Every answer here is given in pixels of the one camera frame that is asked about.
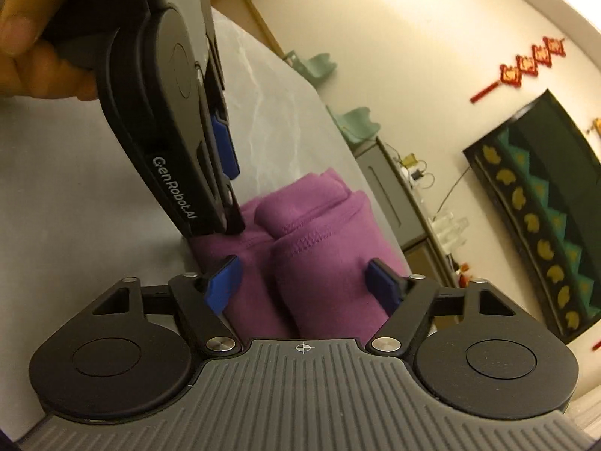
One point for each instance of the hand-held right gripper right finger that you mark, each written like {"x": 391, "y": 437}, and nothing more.
{"x": 382, "y": 286}

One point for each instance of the wall TV with patterned cover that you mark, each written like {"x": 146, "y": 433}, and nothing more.
{"x": 554, "y": 206}

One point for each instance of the red knot wall hanging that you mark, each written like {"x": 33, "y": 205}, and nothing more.
{"x": 526, "y": 63}

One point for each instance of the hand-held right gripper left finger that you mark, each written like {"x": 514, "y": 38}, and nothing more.
{"x": 223, "y": 284}

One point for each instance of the person's left hand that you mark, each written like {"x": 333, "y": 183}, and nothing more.
{"x": 23, "y": 56}

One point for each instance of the cluster of glass cups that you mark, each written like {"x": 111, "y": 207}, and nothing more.
{"x": 448, "y": 235}

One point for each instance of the grey and brown TV cabinet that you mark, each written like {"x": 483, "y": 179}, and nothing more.
{"x": 394, "y": 188}

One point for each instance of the white power strip with chargers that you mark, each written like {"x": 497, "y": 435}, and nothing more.
{"x": 415, "y": 174}

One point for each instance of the purple hooded sweatshirt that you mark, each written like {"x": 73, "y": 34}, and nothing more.
{"x": 319, "y": 268}

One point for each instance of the green plastic child chair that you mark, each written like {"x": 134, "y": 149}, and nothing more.
{"x": 314, "y": 68}
{"x": 357, "y": 124}

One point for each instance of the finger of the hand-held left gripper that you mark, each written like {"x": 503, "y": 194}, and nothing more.
{"x": 224, "y": 150}
{"x": 212, "y": 56}

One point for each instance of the small yellow box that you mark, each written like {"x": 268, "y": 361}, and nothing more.
{"x": 410, "y": 158}

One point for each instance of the red plate of fruit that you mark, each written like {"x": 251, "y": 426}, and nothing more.
{"x": 465, "y": 275}

